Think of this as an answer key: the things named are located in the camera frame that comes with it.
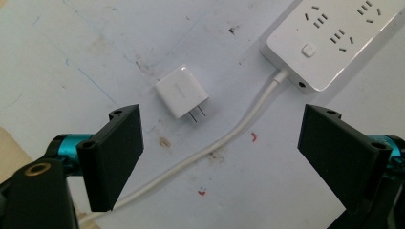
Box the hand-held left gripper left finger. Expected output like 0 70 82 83
47 103 145 213

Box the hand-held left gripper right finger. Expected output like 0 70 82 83
297 103 405 215

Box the white plug charger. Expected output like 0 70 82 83
155 64 210 123

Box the white power strip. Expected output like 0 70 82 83
260 0 405 94

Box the white power strip cable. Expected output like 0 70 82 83
78 69 290 227

